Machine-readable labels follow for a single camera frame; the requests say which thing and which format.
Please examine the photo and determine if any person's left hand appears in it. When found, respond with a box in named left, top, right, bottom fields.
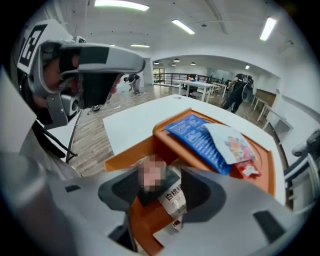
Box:
left=42, top=57, right=83, bottom=95

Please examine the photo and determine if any orange storage box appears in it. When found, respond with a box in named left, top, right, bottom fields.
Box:
left=152, top=107, right=276, bottom=198

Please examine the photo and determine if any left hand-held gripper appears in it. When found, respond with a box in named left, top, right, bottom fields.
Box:
left=14, top=19, right=87, bottom=127

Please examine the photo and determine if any black office chair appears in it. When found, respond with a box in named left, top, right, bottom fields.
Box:
left=183, top=74, right=198, bottom=99

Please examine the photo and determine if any small red packet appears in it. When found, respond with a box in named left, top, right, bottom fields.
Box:
left=234, top=161, right=262, bottom=179

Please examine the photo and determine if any silver gripper camera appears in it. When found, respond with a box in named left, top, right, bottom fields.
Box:
left=61, top=93, right=81, bottom=118

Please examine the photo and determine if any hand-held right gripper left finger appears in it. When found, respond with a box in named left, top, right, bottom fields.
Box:
left=46, top=167, right=141, bottom=256

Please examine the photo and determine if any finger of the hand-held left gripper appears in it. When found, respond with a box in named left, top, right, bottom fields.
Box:
left=59, top=42, right=147, bottom=108

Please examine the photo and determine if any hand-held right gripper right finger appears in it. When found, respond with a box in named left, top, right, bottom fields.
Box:
left=152, top=166, right=302, bottom=256

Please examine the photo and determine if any orange drawer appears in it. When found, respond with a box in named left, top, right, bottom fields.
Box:
left=104, top=136, right=186, bottom=256

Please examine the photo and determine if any white curved desk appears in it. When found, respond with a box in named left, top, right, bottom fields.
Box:
left=46, top=109, right=83, bottom=163

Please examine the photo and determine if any wooden cabinet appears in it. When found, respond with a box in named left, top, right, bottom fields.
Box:
left=254, top=88, right=277, bottom=101

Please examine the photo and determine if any white labelled snack packet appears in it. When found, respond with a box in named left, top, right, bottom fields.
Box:
left=136, top=153, right=188, bottom=233

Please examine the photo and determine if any black railing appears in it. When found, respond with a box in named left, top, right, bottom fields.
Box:
left=152, top=72, right=223, bottom=85

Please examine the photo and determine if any blue packet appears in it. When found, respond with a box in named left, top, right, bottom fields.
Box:
left=164, top=114, right=232, bottom=175

